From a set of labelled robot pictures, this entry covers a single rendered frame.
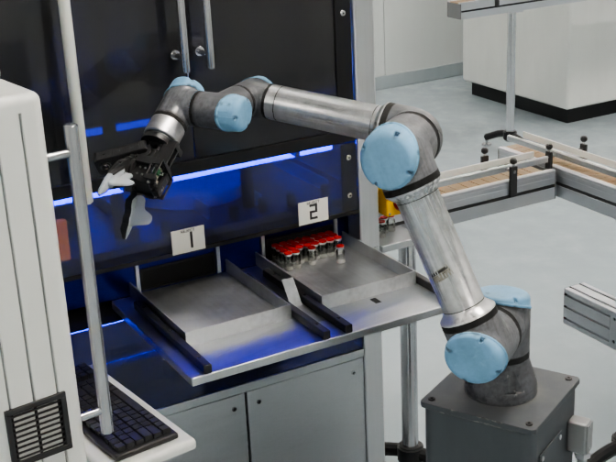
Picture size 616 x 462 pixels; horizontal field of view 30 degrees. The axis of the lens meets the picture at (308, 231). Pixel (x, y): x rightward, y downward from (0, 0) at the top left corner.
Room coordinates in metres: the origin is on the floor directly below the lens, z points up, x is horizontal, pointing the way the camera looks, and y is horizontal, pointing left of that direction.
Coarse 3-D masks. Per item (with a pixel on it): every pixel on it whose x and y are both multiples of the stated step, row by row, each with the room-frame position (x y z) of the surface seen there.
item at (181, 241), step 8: (176, 232) 2.53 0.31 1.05; (184, 232) 2.54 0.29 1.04; (192, 232) 2.55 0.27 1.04; (200, 232) 2.56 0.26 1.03; (176, 240) 2.53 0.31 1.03; (184, 240) 2.54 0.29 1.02; (192, 240) 2.55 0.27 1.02; (200, 240) 2.56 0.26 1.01; (176, 248) 2.53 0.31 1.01; (184, 248) 2.54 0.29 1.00; (192, 248) 2.55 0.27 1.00; (200, 248) 2.56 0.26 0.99
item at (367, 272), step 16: (352, 240) 2.79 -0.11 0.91; (256, 256) 2.71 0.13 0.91; (352, 256) 2.74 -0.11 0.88; (368, 256) 2.72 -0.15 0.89; (384, 256) 2.66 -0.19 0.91; (288, 272) 2.65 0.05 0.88; (304, 272) 2.64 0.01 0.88; (320, 272) 2.64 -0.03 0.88; (336, 272) 2.63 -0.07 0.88; (352, 272) 2.63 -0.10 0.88; (368, 272) 2.62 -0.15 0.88; (384, 272) 2.62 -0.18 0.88; (400, 272) 2.59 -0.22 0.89; (304, 288) 2.49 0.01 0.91; (320, 288) 2.54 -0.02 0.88; (336, 288) 2.54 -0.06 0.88; (352, 288) 2.46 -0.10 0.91; (368, 288) 2.48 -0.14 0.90; (384, 288) 2.50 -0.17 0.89; (400, 288) 2.52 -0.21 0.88; (336, 304) 2.44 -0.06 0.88
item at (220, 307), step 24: (168, 288) 2.59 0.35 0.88; (192, 288) 2.58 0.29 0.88; (216, 288) 2.57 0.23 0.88; (240, 288) 2.57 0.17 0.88; (264, 288) 2.49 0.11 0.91; (168, 312) 2.44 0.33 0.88; (192, 312) 2.44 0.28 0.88; (216, 312) 2.43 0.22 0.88; (240, 312) 2.42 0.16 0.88; (264, 312) 2.35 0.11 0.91; (288, 312) 2.38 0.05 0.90; (192, 336) 2.26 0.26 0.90; (216, 336) 2.29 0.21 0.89
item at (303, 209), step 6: (324, 198) 2.72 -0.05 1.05; (300, 204) 2.69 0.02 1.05; (306, 204) 2.70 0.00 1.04; (318, 204) 2.71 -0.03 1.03; (324, 204) 2.72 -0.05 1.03; (300, 210) 2.69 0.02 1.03; (306, 210) 2.70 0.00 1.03; (312, 210) 2.71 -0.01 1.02; (318, 210) 2.71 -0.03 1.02; (324, 210) 2.72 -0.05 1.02; (300, 216) 2.69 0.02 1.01; (306, 216) 2.70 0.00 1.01; (312, 216) 2.70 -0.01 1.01; (318, 216) 2.71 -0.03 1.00; (324, 216) 2.72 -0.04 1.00; (300, 222) 2.69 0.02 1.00; (306, 222) 2.70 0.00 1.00; (312, 222) 2.70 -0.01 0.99
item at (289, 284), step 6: (282, 282) 2.47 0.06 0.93; (288, 282) 2.47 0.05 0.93; (294, 282) 2.48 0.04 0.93; (288, 288) 2.46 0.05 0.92; (294, 288) 2.47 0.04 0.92; (288, 294) 2.45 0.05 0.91; (294, 294) 2.46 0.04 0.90; (288, 300) 2.45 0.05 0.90; (294, 300) 2.45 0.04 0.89; (300, 300) 2.45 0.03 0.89; (300, 306) 2.44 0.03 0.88; (306, 312) 2.41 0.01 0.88; (312, 312) 2.41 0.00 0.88; (318, 318) 2.37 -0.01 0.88
